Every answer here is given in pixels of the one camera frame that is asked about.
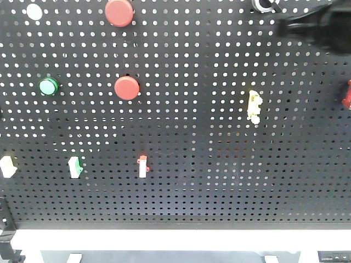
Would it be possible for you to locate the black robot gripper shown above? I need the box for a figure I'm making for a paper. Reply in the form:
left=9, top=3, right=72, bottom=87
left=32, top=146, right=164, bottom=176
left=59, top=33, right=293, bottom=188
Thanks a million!
left=276, top=1, right=350, bottom=55

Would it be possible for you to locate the upper red push button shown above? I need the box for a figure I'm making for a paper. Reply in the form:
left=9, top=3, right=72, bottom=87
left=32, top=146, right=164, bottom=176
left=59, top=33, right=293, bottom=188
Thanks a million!
left=105, top=0, right=134, bottom=27

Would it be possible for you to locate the red push button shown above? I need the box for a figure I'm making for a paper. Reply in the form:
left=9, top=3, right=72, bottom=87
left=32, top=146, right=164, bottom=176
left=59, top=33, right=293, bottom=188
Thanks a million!
left=105, top=0, right=134, bottom=27
left=114, top=76, right=140, bottom=100

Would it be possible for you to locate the lower red push button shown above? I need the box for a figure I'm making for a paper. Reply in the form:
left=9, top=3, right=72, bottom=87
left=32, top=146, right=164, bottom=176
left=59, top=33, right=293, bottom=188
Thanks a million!
left=114, top=76, right=140, bottom=100

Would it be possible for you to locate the green push button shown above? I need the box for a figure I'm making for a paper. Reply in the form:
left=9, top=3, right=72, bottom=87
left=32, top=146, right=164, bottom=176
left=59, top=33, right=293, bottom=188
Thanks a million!
left=38, top=77, right=59, bottom=95

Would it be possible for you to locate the black white rotary knob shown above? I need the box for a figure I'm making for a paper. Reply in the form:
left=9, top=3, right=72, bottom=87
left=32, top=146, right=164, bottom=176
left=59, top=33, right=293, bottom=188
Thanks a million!
left=252, top=0, right=282, bottom=13

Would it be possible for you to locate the black perforated pegboard panel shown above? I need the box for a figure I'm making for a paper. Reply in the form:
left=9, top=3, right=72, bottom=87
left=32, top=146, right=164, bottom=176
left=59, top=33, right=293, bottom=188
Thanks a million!
left=1, top=1, right=350, bottom=230

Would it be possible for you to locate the white height-adjustable desk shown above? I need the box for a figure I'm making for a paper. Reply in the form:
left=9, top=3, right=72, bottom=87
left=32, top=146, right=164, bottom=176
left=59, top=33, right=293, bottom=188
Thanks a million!
left=11, top=230, right=350, bottom=252

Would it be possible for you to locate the desk height control panel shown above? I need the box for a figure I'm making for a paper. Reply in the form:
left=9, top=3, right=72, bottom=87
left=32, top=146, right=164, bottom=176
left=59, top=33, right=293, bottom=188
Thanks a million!
left=318, top=251, right=351, bottom=263

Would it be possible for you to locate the grey round cap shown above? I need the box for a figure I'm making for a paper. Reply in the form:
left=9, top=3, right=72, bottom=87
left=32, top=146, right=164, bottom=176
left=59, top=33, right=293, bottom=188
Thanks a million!
left=26, top=3, right=43, bottom=21

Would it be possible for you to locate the left black board clamp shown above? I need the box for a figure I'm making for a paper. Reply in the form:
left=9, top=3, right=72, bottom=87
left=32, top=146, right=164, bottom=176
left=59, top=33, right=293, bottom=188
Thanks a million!
left=1, top=197, right=25, bottom=263

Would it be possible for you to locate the red toggle switch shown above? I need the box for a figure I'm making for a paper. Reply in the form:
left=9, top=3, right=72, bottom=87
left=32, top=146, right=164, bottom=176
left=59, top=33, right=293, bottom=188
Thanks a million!
left=342, top=80, right=351, bottom=110

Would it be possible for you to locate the yellow toggle switch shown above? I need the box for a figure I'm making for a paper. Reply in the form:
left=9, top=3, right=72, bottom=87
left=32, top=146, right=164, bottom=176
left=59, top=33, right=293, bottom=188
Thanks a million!
left=247, top=90, right=263, bottom=125

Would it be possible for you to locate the white red rocker switch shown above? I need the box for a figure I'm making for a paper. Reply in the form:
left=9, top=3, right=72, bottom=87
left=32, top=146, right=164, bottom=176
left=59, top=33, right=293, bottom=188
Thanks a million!
left=137, top=155, right=150, bottom=179

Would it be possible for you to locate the white green rocker switch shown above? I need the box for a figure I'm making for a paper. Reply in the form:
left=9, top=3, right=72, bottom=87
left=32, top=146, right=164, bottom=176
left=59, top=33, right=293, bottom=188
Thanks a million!
left=68, top=156, right=83, bottom=179

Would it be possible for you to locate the white yellow rocker switch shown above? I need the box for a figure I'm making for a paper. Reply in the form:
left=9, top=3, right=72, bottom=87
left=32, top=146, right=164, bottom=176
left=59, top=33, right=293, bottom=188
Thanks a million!
left=0, top=156, right=18, bottom=179

